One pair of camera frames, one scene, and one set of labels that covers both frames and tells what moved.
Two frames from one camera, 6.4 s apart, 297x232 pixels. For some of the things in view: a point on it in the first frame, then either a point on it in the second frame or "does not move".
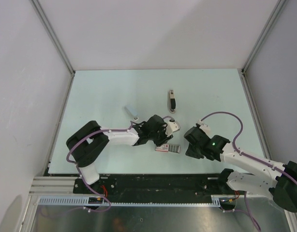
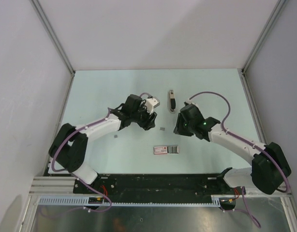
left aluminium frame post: [49, 29] does not move
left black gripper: [165, 138] -> [148, 123]
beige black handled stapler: [172, 102] does not move
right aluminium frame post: [242, 71] does not move
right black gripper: [189, 152] -> [178, 129]
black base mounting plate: [156, 186] does not move
